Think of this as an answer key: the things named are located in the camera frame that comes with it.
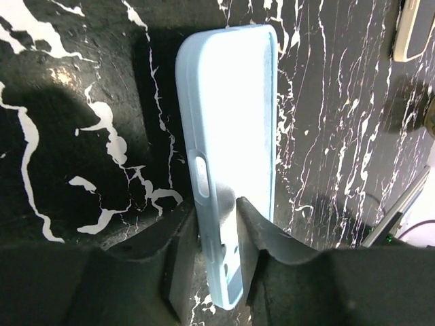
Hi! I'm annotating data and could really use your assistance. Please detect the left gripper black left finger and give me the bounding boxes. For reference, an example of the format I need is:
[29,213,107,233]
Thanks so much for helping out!
[1,202,198,325]

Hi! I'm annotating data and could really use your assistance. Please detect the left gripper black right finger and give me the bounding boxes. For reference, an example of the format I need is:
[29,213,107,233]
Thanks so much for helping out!
[236,198,434,325]

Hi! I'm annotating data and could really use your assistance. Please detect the phone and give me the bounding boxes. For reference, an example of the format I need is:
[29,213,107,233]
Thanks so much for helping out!
[392,0,434,62]
[175,24,278,310]

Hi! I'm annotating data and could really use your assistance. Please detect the cream floral bowl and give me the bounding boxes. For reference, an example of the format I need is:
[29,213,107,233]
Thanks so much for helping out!
[424,98,435,139]

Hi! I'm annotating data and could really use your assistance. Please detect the aluminium front rail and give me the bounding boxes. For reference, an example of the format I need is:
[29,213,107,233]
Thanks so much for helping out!
[361,166,431,248]

